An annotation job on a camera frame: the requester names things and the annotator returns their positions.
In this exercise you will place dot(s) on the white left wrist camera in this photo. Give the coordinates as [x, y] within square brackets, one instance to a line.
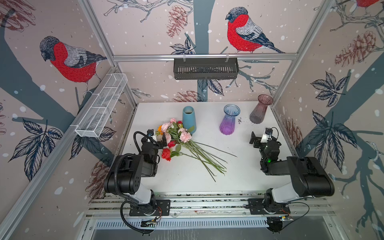
[152, 133]

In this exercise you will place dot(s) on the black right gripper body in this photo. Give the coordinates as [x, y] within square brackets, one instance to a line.
[259, 141]

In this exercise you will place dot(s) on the pink carnation stem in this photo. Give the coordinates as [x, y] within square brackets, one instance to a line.
[184, 135]

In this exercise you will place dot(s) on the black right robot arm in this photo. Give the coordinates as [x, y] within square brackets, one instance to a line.
[308, 177]

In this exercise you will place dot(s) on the blue purple glass vase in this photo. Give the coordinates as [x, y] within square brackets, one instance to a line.
[227, 126]

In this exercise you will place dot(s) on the small red rose stem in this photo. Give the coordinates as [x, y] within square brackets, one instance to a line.
[172, 144]

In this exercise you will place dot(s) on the orange rose stem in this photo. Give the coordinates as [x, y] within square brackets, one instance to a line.
[159, 131]

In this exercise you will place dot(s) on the teal ceramic vase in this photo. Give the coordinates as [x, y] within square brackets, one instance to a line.
[189, 119]

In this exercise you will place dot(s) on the aluminium rail base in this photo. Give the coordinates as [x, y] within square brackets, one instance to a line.
[202, 212]

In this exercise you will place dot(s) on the black hanging wire basket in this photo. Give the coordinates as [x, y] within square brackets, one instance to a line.
[206, 69]

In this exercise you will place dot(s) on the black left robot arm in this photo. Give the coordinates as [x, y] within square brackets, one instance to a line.
[127, 171]

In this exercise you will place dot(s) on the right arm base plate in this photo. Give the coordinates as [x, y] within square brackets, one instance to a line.
[262, 207]

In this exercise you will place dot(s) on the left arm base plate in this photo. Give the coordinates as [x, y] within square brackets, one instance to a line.
[157, 209]

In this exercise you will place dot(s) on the white wire mesh basket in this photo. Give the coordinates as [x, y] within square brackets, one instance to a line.
[98, 114]

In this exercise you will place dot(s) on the mauve glass vase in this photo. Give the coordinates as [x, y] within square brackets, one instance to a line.
[258, 114]

